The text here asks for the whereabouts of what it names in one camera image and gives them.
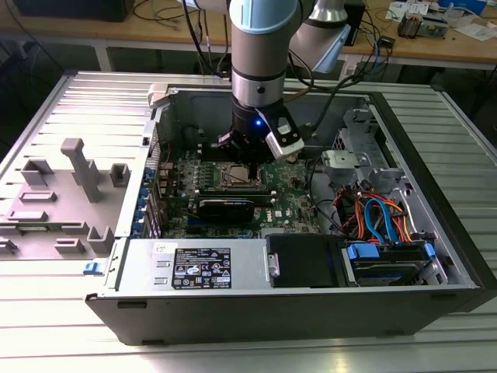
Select blue flat wire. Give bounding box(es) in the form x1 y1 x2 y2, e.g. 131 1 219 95
363 197 398 246

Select silver metal drive cage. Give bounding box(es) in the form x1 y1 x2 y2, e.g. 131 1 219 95
321 107 447 249

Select white printed papers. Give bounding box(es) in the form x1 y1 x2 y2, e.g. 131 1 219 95
387 0 430 21

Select orange wire bundle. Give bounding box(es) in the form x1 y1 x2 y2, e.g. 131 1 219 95
388 198 419 244

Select grey electronic device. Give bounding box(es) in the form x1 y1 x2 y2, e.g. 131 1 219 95
421 13 452 40

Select wooden desk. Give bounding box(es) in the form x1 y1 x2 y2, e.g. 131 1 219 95
0 0 497 73

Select copper finned heatsink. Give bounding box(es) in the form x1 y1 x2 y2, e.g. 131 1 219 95
398 10 423 39

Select white paper sheet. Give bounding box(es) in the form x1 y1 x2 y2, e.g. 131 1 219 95
453 23 497 42

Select thin red wire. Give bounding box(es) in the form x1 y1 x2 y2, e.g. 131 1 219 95
149 141 172 166

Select black graphics card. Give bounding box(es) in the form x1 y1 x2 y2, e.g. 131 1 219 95
196 198 256 224

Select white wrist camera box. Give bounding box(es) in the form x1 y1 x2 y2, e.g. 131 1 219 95
255 106 306 161

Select silver latch bracket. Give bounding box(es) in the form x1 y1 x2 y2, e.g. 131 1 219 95
320 149 357 179

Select white labelled box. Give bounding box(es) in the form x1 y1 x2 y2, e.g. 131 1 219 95
340 54 358 81

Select black open PC case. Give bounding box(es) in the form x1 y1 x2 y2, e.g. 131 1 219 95
84 79 497 347

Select silver CPU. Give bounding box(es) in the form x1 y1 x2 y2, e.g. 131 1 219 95
228 166 252 183

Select grey parts rack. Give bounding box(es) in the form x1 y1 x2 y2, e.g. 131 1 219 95
0 138 132 262

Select black tower device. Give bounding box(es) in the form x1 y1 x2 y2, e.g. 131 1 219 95
343 0 367 47

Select blue hanging cable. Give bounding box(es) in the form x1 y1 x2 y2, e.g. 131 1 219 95
370 33 384 77

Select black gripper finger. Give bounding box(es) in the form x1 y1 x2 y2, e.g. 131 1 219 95
254 138 277 182
217 131 257 182

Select clear plastic bag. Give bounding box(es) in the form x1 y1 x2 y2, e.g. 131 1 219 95
442 0 488 27

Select black camera cable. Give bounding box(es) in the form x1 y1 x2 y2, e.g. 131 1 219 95
285 50 364 135

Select silver power supply unit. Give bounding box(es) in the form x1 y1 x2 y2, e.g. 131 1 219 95
114 237 273 293

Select long black wire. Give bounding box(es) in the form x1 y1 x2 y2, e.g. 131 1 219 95
308 162 345 236

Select large black box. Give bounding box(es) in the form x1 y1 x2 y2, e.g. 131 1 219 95
14 0 136 23

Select green motherboard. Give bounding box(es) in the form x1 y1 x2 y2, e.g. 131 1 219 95
155 149 325 239

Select hard disk in blue carrier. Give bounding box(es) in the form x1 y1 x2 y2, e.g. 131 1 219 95
340 239 436 288

